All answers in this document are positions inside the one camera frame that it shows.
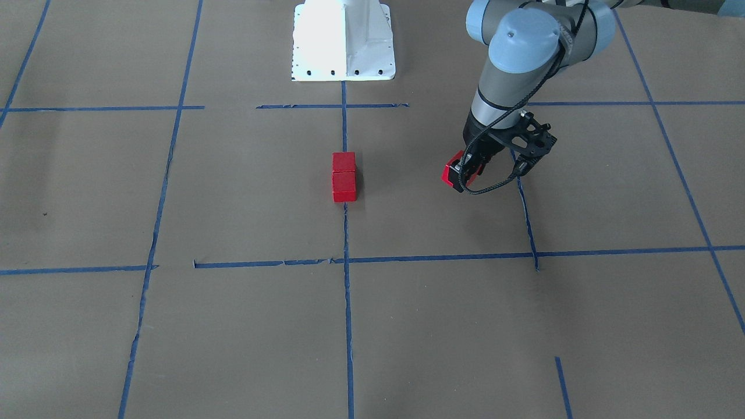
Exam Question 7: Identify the red block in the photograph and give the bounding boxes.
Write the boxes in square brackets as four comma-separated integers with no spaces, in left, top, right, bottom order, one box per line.
[332,171,357,203]
[441,150,464,193]

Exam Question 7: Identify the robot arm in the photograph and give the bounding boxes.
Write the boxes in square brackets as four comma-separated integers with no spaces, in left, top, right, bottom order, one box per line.
[442,1,638,194]

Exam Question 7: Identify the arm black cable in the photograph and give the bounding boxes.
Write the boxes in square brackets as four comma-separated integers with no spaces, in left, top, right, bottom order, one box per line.
[457,0,590,195]

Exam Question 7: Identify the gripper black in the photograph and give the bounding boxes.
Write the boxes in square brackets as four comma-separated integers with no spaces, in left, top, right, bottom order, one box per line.
[453,119,505,186]

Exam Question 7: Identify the white camera stand base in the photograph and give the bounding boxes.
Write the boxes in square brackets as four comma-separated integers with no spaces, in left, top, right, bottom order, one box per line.
[290,1,396,82]

